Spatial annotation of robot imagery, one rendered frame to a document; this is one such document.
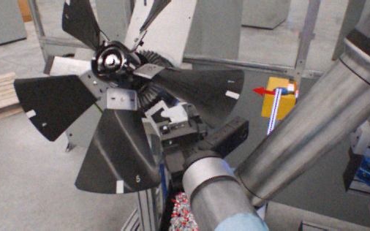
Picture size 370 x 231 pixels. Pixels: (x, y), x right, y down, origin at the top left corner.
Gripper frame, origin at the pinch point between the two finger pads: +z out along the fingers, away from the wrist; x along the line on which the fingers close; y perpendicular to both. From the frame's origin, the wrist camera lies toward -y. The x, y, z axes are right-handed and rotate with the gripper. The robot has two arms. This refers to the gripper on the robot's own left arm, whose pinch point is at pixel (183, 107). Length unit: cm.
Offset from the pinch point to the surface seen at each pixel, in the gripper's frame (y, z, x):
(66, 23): 27, 53, -12
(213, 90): -10.1, 8.2, 2.0
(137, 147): 12.1, 11.1, 16.1
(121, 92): 13.2, 21.8, 3.7
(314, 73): -76, 47, 27
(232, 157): -43, 68, 88
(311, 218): -84, 33, 128
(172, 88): -0.1, 10.8, 0.3
